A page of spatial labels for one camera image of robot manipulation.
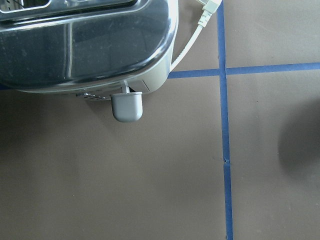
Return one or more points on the chrome two-slot toaster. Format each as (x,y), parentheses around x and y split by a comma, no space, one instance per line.
(116,50)

